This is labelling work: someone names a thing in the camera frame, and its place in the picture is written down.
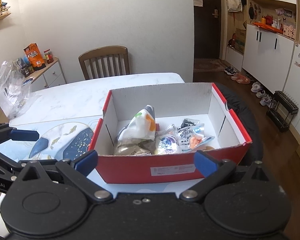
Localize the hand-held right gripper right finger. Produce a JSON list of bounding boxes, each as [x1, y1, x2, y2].
[[179, 150, 269, 202]]

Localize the patterned door rug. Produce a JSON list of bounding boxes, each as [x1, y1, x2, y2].
[[194, 59, 227, 73]]

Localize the dark wooden door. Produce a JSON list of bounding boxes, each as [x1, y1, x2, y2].
[[192, 0, 222, 60]]

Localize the yellow snack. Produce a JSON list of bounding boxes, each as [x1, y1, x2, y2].
[[156, 133, 178, 155]]

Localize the orange snack box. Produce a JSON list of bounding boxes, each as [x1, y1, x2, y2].
[[24, 43, 45, 71]]

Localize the wooden chair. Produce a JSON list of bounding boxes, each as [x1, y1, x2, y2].
[[78, 45, 130, 80]]

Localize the dark sauce jar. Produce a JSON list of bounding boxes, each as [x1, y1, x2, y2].
[[43, 49, 54, 64]]

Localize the white sausage packet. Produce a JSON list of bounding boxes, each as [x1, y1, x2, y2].
[[175, 124, 215, 153]]

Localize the clear plastic bag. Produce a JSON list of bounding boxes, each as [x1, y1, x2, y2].
[[0, 60, 34, 118]]

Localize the white wall cabinets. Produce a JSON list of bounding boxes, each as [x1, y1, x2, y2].
[[220, 0, 300, 140]]

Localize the black floor rack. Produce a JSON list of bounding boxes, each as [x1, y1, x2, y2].
[[266, 91, 299, 132]]

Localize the white marble desktop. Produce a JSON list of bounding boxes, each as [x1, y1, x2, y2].
[[0, 72, 185, 200]]

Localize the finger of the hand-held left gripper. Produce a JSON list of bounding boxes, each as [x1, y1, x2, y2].
[[0, 145, 24, 178], [0, 123, 40, 147]]

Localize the pair of pink shoes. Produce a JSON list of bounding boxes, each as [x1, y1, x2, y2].
[[231, 73, 252, 84]]

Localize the blue white tissue pack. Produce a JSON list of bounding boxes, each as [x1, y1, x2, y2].
[[117, 105, 157, 142]]

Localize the red cardboard box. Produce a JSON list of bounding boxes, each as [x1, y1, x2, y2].
[[87, 82, 252, 184]]

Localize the bag of black clips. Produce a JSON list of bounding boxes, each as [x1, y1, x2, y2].
[[180, 118, 200, 129]]

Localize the white side cabinet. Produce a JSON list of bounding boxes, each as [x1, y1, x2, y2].
[[30, 57, 67, 92]]

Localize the hanging tote bag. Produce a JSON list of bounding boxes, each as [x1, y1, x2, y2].
[[226, 0, 243, 12]]

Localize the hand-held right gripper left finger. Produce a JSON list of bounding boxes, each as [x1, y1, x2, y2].
[[21, 150, 113, 202]]

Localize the orange tray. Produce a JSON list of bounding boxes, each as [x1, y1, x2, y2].
[[254, 21, 284, 34]]

